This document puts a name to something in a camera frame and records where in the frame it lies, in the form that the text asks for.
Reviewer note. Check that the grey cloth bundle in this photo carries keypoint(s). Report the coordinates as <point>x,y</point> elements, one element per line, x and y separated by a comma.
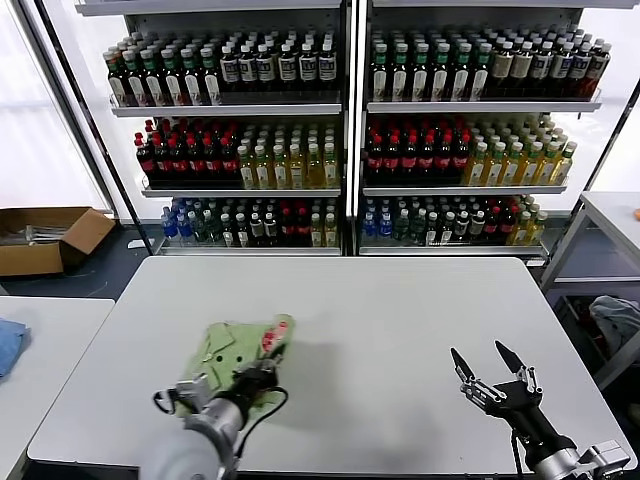
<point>617,320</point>

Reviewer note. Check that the beige label dark bottle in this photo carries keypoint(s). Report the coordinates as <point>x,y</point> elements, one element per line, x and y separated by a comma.
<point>502,70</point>
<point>521,70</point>

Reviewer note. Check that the small dark drink bottle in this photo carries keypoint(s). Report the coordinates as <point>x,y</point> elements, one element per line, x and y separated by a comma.
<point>242,232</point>
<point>256,230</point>
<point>461,227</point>
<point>270,230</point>
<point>476,227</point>
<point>446,231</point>
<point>431,232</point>
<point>227,232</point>

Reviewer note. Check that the green cap dark tea bottle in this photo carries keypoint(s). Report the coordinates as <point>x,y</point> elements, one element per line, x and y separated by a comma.
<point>419,75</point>
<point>481,75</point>
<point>399,75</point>
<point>461,75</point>
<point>135,82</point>
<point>379,75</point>
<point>171,80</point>
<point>191,80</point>
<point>211,80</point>
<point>440,75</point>
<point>153,82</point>
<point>117,82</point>

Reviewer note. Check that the red cap cola bottle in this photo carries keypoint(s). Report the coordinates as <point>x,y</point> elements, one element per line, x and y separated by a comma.
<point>195,162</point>
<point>392,160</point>
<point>144,162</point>
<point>286,227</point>
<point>426,160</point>
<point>506,225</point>
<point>492,225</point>
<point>229,162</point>
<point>443,160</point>
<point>161,162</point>
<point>178,162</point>
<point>301,227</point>
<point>460,160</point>
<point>212,162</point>
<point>409,160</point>
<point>374,160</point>

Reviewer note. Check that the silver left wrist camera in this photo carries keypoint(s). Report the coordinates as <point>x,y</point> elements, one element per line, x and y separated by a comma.
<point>192,392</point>

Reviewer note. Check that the black slanted frame post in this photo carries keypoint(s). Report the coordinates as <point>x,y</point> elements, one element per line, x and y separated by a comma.
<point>605,150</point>
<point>131,220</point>

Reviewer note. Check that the clear plastic packaging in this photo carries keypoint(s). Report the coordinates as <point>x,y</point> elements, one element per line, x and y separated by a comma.
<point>35,235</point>

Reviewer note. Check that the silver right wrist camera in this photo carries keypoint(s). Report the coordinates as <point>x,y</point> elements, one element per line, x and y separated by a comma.
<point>605,457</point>

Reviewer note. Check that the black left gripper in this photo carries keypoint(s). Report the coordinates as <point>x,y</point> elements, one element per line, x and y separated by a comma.
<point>255,389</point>

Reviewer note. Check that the white metal shelf rack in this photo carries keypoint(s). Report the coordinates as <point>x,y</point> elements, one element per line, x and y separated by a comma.
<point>225,110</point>
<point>480,106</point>

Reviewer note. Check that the yellow tea bottle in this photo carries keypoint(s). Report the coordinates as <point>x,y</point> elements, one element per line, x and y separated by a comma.
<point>262,170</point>
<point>330,232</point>
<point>530,167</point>
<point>329,170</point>
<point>547,167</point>
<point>478,167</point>
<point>564,167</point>
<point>521,230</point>
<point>296,170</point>
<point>313,170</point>
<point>536,230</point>
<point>315,232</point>
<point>495,167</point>
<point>512,167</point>
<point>279,170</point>
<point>245,170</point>

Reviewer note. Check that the white cap navy label bottle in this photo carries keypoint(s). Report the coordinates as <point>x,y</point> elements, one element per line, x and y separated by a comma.
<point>598,67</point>
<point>561,67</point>
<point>580,67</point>
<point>307,67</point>
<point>265,67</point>
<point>247,70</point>
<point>228,70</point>
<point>287,67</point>
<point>541,67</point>
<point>326,67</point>

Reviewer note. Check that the green tinted water bottle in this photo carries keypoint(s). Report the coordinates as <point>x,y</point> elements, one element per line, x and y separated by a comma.
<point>213,229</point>
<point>401,230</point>

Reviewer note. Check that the grey metal frame table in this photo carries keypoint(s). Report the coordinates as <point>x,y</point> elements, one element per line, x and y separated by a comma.
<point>612,210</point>

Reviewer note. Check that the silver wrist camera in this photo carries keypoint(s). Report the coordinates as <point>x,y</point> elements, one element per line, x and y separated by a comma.
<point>192,392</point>
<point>605,457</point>

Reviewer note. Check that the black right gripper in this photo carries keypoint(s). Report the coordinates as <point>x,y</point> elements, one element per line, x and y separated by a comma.
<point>522,412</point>

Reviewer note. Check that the brown cardboard box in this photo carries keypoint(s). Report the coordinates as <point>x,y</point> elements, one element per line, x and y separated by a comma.
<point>30,260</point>

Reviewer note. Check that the white paper scrap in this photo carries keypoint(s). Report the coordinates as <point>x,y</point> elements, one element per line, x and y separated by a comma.
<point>135,244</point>

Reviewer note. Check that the green polo shirt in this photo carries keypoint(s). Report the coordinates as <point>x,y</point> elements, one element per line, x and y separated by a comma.
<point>225,345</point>

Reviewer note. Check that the blue drink bottle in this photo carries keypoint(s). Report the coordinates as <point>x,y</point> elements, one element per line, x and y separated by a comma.
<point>169,227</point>
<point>184,227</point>
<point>369,227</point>
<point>385,227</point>

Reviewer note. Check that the blue folded cloth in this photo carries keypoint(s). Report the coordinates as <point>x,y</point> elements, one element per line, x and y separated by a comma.
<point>10,345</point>

